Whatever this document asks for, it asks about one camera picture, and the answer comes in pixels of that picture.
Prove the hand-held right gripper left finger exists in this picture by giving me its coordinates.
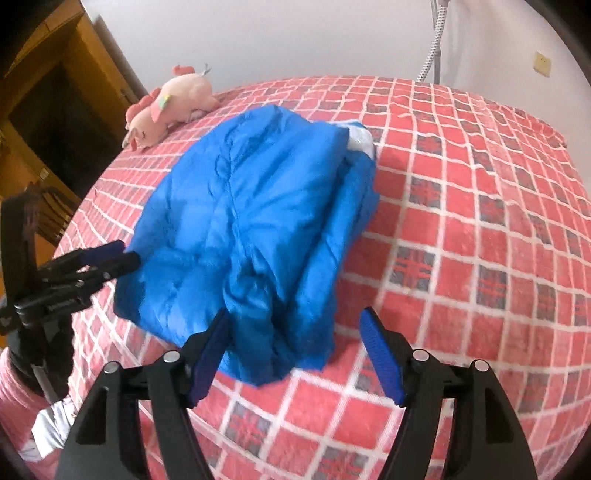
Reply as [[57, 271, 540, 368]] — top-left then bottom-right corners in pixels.
[[54, 308, 232, 480]]

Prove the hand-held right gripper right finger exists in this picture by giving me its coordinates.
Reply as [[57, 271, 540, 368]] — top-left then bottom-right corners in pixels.
[[360, 307, 539, 480]]

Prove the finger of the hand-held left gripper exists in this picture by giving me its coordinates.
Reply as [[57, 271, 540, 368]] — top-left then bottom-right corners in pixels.
[[39, 240, 126, 278], [54, 251, 141, 296]]

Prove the blue shirt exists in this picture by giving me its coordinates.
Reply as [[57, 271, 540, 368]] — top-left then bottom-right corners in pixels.
[[113, 104, 382, 386]]

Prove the wooden chair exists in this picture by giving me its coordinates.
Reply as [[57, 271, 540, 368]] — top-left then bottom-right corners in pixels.
[[25, 182, 81, 245]]

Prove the red checkered bed sheet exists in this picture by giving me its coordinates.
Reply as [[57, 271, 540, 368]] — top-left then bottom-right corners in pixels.
[[53, 74, 591, 480]]

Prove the pink plush toy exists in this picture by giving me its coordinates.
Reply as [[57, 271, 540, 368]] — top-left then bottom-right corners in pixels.
[[121, 64, 220, 151]]

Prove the wooden wardrobe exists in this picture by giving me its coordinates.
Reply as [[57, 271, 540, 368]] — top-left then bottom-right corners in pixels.
[[0, 9, 148, 217]]

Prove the metal flexible hose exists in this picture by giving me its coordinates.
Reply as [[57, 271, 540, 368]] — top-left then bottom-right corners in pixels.
[[416, 0, 451, 84]]

